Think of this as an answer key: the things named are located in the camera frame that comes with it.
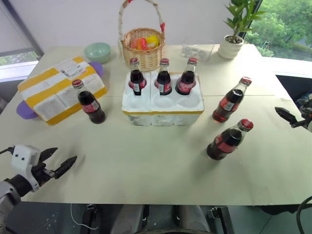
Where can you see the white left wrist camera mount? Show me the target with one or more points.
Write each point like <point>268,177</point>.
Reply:
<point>23,158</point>

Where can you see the white ribbed plant pot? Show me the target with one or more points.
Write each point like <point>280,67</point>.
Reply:
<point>229,50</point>

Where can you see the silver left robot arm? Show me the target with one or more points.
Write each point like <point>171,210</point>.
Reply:
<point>6,195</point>

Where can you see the orange toy fruit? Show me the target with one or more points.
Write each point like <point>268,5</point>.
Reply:
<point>139,44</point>

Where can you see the yellow toy fruit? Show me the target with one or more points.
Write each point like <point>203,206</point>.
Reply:
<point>153,41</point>

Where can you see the black table clamp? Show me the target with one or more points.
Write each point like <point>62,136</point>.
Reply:
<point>89,218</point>
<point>220,219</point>

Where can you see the clear plastic container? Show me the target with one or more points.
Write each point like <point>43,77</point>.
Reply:
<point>197,50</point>

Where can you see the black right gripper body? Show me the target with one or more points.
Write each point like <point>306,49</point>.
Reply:
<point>299,122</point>

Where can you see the pale green bowl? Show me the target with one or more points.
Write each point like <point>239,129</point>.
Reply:
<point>97,52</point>

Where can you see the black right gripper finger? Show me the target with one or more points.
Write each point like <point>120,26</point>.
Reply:
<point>285,114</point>

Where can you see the white and yellow striped package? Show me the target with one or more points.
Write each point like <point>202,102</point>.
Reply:
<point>61,95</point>

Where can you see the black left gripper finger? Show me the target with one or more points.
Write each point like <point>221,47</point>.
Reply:
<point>47,153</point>
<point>65,166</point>

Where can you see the glass cola bottle red cap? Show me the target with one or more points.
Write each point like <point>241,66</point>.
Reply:
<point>136,80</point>
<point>229,103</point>
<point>91,106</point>
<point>225,142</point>
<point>186,84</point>
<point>163,80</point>

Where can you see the purple plastic tray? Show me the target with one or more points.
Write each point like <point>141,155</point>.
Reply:
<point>24,109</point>

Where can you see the green leafy plant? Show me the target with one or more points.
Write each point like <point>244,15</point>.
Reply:
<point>240,17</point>

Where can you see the white foam bottle tray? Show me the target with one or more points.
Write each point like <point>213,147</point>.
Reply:
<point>161,114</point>

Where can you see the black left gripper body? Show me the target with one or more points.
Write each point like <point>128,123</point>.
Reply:
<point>40,174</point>

